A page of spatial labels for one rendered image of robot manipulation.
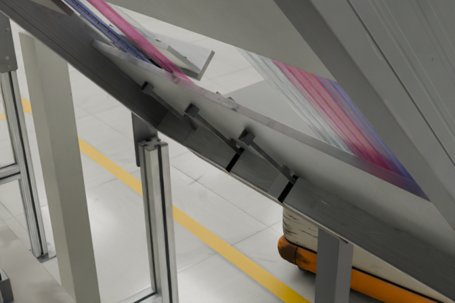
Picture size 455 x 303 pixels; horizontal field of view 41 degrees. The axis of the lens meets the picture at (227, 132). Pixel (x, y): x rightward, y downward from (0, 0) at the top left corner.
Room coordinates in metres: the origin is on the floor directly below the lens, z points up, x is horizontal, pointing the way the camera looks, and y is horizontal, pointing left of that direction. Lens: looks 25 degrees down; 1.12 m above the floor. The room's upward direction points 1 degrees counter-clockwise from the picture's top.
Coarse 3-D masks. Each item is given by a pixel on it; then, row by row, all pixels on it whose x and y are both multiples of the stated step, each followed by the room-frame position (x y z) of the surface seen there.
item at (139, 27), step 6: (114, 6) 1.06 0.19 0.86; (120, 12) 1.07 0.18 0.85; (126, 18) 1.07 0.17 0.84; (132, 18) 1.08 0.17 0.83; (132, 24) 1.08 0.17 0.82; (138, 24) 1.09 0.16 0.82; (138, 30) 1.10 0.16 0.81; (144, 30) 1.10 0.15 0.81; (144, 36) 1.11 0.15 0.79; (150, 36) 1.11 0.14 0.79
